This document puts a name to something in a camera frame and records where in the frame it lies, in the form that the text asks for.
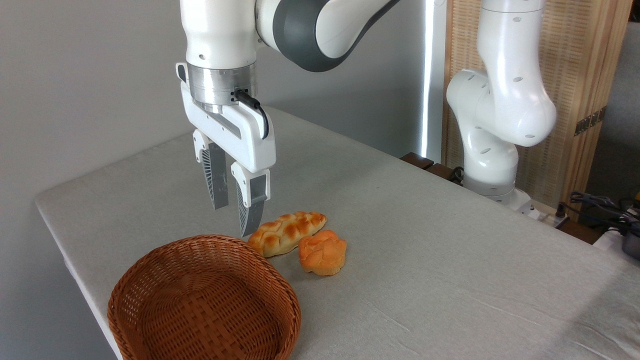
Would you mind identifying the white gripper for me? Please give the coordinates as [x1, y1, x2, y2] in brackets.
[175, 62, 277, 238]

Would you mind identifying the round orange bread bun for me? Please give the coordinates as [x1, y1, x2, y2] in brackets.
[298, 229, 348, 277]

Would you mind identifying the long braided bread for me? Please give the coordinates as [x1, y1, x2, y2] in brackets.
[247, 211, 328, 259]

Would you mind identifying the brown wicker basket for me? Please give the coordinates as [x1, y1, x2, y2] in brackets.
[107, 234, 302, 360]

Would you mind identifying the dark brown wooden block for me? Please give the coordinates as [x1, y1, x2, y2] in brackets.
[400, 152, 435, 171]
[425, 162, 464, 186]

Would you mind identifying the grey tablecloth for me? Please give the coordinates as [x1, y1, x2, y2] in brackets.
[34, 106, 640, 360]

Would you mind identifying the metal screen hinge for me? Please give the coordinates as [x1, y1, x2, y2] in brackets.
[574, 106, 608, 137]

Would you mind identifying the wooden folding screen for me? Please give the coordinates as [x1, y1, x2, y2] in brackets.
[442, 0, 634, 222]

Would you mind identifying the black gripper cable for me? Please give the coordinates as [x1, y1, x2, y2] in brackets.
[232, 88, 270, 140]

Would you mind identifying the black cable bundle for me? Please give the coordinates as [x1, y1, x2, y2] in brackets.
[556, 191, 640, 232]

